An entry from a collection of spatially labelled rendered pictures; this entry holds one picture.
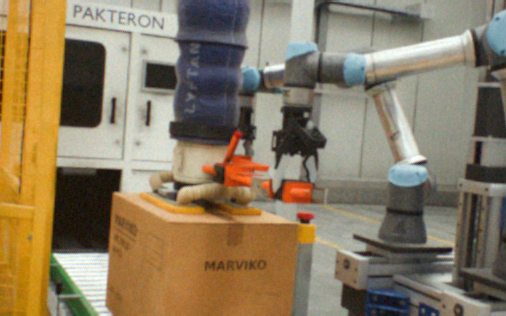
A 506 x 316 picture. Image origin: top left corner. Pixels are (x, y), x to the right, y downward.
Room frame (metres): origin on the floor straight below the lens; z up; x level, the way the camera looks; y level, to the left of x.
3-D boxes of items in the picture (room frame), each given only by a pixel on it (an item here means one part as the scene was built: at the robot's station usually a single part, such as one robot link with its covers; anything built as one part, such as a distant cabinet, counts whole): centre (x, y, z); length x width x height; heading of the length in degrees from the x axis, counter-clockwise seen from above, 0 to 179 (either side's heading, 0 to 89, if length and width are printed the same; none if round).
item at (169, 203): (2.16, 0.27, 1.11); 0.34 x 0.10 x 0.05; 26
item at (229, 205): (2.24, 0.10, 1.11); 0.34 x 0.10 x 0.05; 26
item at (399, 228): (2.16, -0.47, 1.09); 0.15 x 0.15 x 0.10
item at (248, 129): (2.56, 0.07, 1.35); 0.09 x 0.08 x 0.12; 27
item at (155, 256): (2.19, 0.18, 0.89); 0.60 x 0.40 x 0.40; 27
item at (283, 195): (1.66, -0.08, 1.21); 0.08 x 0.07 x 0.05; 26
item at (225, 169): (1.98, 0.07, 1.21); 0.10 x 0.08 x 0.06; 116
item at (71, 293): (3.13, 0.91, 0.60); 1.60 x 0.10 x 0.09; 26
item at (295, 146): (1.69, -0.08, 1.36); 0.09 x 0.08 x 0.12; 27
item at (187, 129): (2.20, 0.18, 1.33); 0.23 x 0.23 x 0.04
